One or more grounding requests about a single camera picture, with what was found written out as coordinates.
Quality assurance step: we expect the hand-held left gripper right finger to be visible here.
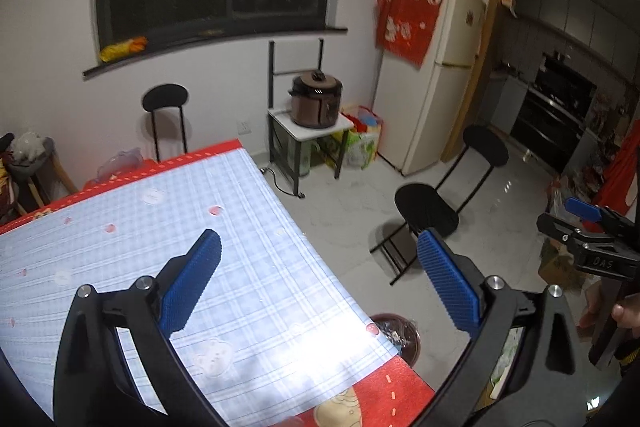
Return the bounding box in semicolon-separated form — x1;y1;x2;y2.
415;228;588;427

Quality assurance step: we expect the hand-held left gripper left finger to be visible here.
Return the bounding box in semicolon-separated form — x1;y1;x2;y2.
52;228;233;427

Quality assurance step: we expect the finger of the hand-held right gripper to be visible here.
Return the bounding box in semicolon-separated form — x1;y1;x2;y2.
565;197;608;228
536;213;581;249

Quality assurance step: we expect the brown round trash bin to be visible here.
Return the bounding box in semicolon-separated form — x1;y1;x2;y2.
369;313;422;369

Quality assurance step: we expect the person's right forearm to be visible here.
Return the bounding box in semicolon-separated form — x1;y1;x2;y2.
587;332;640;427

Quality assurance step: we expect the person's right hand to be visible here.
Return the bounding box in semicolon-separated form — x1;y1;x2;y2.
579;289;640;338

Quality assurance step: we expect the brown cardboard box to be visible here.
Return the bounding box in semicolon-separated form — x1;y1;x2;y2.
539;247;587;294

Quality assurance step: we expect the red hanging garment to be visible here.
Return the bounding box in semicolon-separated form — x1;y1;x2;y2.
590;119;640;229

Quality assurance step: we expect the table with white cloth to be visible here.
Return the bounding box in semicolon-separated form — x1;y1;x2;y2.
0;139;437;427

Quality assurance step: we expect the black round-back metal chair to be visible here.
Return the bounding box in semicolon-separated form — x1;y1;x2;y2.
369;124;511;287
141;83;192;164

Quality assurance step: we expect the black built-in oven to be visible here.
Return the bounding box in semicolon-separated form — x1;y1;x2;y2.
509;52;599;174

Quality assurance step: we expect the grey kitchen counter cabinet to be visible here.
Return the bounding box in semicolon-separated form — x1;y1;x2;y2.
479;64;532;134

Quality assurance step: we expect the clear crumpled plastic bag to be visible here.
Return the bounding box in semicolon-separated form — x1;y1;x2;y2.
96;148;144;181

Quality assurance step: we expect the pale green kettle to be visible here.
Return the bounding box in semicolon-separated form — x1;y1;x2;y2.
292;142;317;178

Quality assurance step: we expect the cream refrigerator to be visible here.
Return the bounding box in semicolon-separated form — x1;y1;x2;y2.
372;0;489;178

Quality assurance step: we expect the colourful woven shopping bag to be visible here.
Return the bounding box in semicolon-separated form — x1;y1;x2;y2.
341;103;386;171

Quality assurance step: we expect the green printed bag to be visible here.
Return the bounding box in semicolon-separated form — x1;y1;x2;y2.
322;134;347;168

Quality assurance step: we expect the wooden stool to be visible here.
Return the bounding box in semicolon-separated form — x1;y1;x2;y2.
10;137;77;214

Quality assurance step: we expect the yellow brown snack bag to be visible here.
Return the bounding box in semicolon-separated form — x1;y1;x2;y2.
0;167;17;219

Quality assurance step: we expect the grey crumpled plastic bag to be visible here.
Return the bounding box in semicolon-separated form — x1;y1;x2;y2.
12;132;44;164

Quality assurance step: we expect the brown electric pressure cooker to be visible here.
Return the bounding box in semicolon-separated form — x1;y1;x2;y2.
288;71;346;129

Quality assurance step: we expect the black window sill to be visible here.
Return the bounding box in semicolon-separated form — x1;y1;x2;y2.
82;26;348;78

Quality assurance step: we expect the yellow snack packet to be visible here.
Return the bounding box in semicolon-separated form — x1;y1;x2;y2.
99;37;149;64

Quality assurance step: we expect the red printed hanging cloth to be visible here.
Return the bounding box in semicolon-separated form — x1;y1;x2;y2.
375;0;447;69

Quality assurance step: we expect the black power cable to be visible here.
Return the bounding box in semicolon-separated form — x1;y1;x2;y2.
256;166;302;198

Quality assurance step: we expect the wooden door frame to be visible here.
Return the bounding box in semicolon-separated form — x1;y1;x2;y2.
440;0;517;164

